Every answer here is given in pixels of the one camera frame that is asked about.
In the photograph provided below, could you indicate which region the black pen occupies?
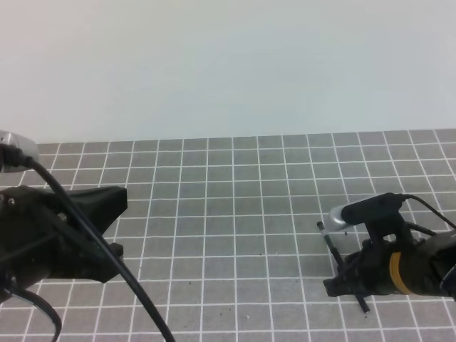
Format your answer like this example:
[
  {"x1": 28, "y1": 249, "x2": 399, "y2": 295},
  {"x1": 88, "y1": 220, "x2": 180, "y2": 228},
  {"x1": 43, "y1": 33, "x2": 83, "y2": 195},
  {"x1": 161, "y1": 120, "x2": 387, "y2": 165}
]
[{"x1": 316, "y1": 221, "x2": 370, "y2": 314}]

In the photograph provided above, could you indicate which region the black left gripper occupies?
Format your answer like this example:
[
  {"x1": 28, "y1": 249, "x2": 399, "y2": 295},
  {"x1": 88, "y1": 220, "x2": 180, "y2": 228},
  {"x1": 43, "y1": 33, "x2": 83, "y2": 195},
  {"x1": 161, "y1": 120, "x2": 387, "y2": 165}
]
[{"x1": 1, "y1": 186, "x2": 119, "y2": 301}]

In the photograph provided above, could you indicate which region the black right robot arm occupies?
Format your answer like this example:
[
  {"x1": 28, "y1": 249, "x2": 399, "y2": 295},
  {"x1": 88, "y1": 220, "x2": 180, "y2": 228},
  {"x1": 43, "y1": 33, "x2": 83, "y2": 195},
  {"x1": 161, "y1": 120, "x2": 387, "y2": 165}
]
[{"x1": 323, "y1": 233, "x2": 455, "y2": 299}]

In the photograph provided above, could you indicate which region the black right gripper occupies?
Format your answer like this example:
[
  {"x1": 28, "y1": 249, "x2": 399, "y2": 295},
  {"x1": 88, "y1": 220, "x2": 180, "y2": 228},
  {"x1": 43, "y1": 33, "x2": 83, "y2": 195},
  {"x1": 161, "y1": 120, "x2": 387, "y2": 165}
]
[{"x1": 342, "y1": 239, "x2": 420, "y2": 297}]

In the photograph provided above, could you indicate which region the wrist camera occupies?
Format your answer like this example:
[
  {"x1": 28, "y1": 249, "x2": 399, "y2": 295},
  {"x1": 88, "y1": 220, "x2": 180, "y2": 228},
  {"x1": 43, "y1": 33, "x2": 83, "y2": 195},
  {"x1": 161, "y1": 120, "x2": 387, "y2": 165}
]
[
  {"x1": 328, "y1": 192, "x2": 413, "y2": 247},
  {"x1": 1, "y1": 130, "x2": 39, "y2": 174}
]

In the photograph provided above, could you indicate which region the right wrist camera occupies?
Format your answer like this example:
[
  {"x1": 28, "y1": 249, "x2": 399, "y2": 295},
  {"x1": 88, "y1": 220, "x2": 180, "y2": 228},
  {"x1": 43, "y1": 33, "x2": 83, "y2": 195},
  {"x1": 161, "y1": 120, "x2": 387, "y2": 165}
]
[{"x1": 328, "y1": 192, "x2": 413, "y2": 247}]

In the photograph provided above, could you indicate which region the black left camera cable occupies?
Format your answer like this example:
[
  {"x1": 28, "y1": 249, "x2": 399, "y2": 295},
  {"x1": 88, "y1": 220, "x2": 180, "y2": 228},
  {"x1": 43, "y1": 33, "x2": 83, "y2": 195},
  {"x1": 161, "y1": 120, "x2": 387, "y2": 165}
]
[{"x1": 0, "y1": 144, "x2": 177, "y2": 342}]

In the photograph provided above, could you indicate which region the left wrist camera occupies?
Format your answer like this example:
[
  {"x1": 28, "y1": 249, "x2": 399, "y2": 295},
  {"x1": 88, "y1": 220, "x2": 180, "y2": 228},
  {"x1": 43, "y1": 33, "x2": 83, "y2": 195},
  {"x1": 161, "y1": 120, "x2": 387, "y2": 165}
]
[{"x1": 1, "y1": 130, "x2": 39, "y2": 174}]

